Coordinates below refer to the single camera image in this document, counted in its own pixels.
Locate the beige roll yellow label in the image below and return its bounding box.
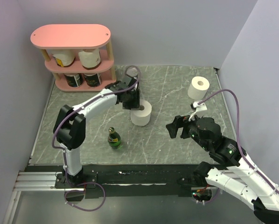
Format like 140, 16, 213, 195
51, 49, 75, 67

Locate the pink three-tier shelf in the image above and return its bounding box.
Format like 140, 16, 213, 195
30, 24, 117, 92

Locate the beige paper roll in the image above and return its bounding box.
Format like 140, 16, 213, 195
78, 49, 101, 70

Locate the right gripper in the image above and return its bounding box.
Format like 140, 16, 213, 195
165, 111, 209, 150

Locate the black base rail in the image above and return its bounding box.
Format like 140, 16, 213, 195
54, 164, 245, 199

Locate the black label roll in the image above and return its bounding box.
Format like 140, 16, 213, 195
84, 73, 102, 87
64, 73, 83, 88

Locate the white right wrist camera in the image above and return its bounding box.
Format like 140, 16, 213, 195
188, 101, 207, 121

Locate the dark tin can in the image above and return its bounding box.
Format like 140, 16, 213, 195
126, 68, 138, 77

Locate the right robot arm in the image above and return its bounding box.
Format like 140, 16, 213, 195
166, 116, 279, 224

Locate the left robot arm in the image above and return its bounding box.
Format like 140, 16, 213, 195
51, 75, 140, 188

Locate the white roll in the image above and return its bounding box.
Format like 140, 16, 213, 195
130, 99, 152, 126
188, 76, 210, 100

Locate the green glass bottle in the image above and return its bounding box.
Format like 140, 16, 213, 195
107, 127, 122, 149

